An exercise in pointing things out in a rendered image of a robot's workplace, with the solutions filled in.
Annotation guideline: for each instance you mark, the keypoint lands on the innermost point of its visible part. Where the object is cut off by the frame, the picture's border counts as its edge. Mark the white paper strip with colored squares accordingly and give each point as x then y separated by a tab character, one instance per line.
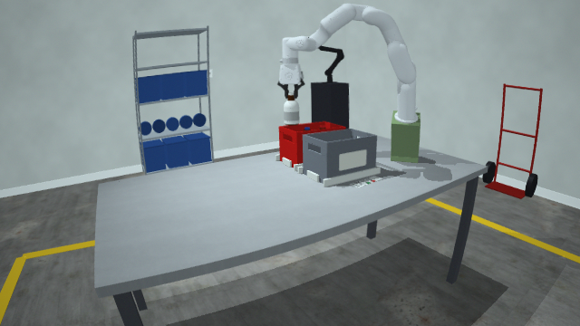
366	181

